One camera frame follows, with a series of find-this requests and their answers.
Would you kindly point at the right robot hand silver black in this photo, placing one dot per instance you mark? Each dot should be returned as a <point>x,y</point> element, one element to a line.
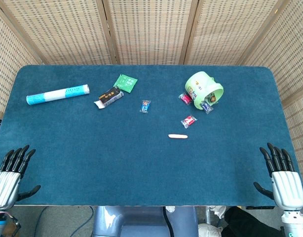
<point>288,190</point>

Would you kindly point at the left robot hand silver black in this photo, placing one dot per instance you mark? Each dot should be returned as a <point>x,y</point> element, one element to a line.
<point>7,187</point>

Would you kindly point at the peach sausage-shaped stick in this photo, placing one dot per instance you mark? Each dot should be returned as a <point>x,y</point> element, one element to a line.
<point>178,136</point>

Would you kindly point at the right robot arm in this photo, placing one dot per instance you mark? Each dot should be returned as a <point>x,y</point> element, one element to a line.
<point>294,223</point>

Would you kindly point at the black fabric bundle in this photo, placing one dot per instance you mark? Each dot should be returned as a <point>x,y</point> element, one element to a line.
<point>250,223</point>

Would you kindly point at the white crumpled cloth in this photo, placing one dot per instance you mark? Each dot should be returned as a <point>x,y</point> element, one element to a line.
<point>219,211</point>

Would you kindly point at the white shoe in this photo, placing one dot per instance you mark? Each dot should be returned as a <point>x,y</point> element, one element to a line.
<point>209,230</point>

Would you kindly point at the blue and white tube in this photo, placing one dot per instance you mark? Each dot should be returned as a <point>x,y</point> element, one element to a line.
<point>57,94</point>

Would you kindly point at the blue felt table cloth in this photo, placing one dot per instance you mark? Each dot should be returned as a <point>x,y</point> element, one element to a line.
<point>117,153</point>

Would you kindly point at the dark blue wrapped candy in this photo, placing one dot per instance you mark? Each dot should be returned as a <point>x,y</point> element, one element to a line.
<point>206,106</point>

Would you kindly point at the green yellow wrapped candy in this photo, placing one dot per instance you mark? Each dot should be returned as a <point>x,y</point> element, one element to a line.
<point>212,98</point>

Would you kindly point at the red wrapped candy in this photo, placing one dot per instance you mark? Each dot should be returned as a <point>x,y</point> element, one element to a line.
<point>189,121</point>

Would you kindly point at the grey-blue robot torso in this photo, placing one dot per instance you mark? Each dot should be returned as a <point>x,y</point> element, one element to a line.
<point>131,222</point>

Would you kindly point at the black and grey carton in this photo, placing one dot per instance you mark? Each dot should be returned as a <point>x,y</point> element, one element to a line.
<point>109,97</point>

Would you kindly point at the pink wrapped candy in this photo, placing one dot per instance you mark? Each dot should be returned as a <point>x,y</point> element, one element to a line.
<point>186,98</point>

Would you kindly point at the light green plastic bucket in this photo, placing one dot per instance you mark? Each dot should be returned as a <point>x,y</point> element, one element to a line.
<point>198,85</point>

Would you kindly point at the green foil packet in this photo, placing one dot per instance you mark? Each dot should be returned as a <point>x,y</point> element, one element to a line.
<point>126,82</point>

